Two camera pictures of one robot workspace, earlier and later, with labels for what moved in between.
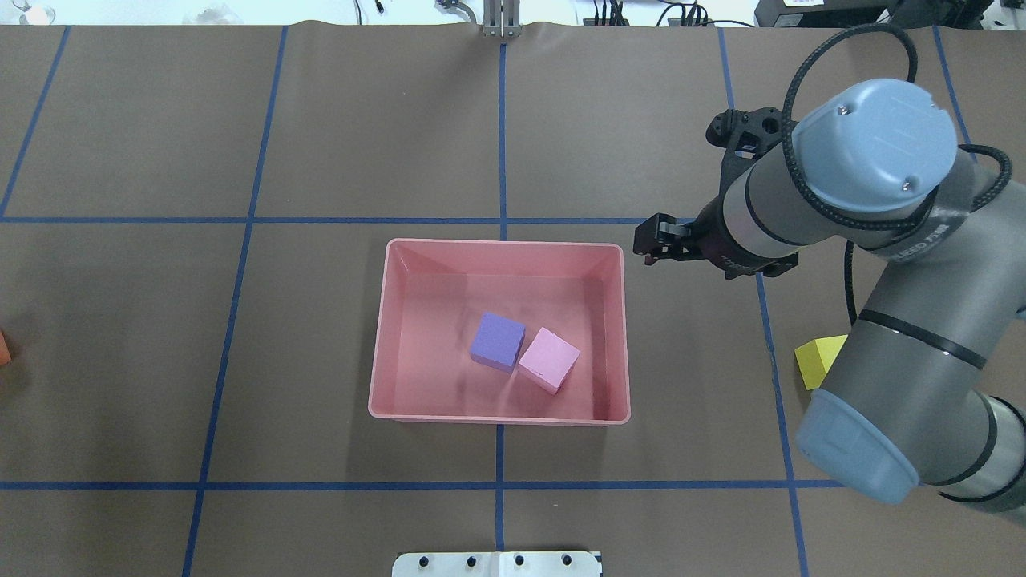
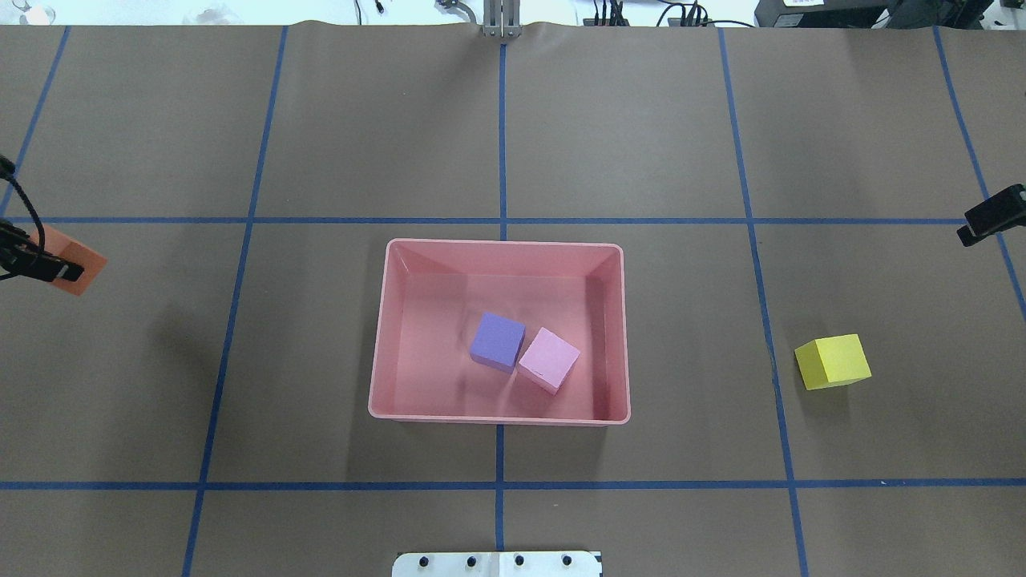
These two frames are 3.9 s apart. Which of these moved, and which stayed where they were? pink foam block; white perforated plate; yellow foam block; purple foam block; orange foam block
Moved: orange foam block
Stayed: pink foam block; yellow foam block; purple foam block; white perforated plate
